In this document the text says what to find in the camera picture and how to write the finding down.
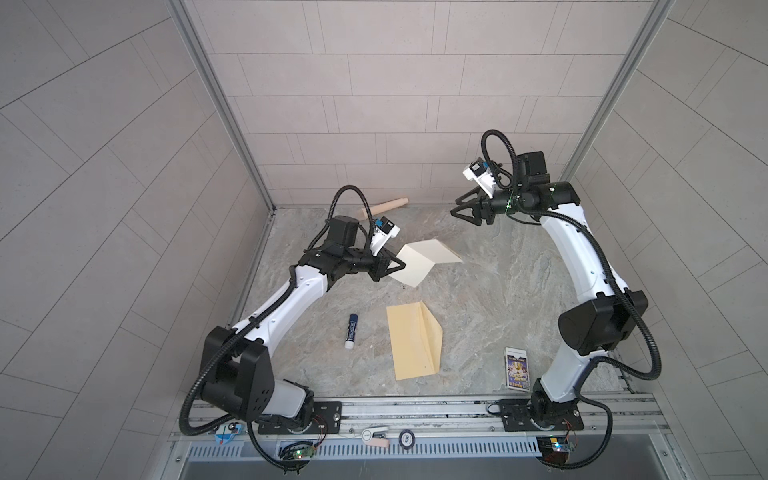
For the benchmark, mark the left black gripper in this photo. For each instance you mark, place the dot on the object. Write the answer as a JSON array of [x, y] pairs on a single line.
[[379, 269]]

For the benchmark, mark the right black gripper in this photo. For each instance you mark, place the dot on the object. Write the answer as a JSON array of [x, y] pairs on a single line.
[[482, 205]]

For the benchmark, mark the cream letter paper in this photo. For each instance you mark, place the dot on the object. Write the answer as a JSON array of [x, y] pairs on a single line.
[[420, 258]]

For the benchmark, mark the yellow manila envelope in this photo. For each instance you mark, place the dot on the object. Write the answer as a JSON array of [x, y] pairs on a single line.
[[416, 340]]

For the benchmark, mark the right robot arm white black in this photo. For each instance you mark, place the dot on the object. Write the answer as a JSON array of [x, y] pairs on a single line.
[[600, 321]]

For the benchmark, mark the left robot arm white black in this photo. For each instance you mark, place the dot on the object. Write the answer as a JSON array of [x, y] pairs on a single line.
[[236, 373]]

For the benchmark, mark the beige wooden pestle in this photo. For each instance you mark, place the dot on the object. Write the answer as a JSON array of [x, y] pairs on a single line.
[[381, 208]]

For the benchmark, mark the blue white glue stick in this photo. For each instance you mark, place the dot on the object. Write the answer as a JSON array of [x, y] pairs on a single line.
[[351, 332]]

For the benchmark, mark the white beige tag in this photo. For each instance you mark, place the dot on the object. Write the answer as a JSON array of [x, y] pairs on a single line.
[[376, 437]]

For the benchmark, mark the round black white badge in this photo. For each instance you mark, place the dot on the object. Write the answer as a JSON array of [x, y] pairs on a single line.
[[406, 439]]

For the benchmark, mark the left circuit board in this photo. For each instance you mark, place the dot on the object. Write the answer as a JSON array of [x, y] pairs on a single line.
[[298, 451]]

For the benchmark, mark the circuit board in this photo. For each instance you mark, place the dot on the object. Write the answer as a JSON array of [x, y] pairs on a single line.
[[555, 450], [298, 451]]

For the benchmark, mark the blue white connector clip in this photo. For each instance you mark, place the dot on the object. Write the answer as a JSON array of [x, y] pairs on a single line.
[[228, 432]]

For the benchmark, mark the right circuit board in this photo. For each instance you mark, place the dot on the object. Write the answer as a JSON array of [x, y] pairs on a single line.
[[555, 450]]

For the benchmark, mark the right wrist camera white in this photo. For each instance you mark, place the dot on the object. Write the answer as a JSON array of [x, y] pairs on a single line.
[[480, 173]]

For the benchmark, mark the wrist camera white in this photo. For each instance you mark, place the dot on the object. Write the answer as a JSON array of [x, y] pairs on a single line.
[[480, 173], [384, 230]]

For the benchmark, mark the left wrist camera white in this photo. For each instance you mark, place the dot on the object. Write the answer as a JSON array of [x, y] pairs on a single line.
[[384, 230]]

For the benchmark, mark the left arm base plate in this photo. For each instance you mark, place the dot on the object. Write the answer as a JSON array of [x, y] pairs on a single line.
[[322, 417]]

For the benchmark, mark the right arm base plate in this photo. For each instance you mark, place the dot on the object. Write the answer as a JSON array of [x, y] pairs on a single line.
[[532, 415]]

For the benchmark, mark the aluminium mounting rail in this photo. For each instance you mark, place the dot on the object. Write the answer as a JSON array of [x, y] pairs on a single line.
[[458, 416]]

